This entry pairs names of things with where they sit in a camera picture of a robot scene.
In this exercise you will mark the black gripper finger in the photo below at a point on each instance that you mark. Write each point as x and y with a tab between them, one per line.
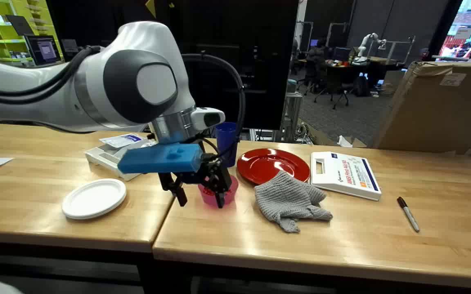
220	197
179	195

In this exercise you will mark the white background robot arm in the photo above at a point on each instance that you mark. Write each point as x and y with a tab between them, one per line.
367	47

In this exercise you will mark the grey knitted cloth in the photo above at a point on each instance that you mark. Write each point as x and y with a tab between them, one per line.
287	200

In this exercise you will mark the green storage shelf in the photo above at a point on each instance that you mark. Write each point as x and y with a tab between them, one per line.
4	25

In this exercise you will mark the pink plastic bowl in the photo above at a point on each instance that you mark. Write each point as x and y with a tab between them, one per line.
210	197

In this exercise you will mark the white plastic tray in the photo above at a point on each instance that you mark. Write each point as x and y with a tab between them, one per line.
105	159

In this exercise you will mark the white printed packet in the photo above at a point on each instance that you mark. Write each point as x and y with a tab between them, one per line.
123	141

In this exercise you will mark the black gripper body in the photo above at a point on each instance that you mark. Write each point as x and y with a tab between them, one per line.
205	174

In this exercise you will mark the small dark monitor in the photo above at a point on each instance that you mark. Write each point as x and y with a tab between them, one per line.
43	50

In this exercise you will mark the large cardboard box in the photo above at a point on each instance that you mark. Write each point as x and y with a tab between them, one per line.
442	107

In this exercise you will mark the red plate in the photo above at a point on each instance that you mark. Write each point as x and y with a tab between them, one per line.
270	164

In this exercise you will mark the white printed book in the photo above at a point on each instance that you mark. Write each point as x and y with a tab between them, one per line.
344	174

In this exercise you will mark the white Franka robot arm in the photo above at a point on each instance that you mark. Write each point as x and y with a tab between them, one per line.
56	92

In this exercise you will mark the black marker pen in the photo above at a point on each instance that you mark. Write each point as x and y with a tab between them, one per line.
408	213

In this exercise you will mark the white paper plate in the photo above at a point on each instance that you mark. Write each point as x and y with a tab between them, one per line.
94	199

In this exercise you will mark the blue plastic cup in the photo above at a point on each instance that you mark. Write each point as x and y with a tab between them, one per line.
226	140

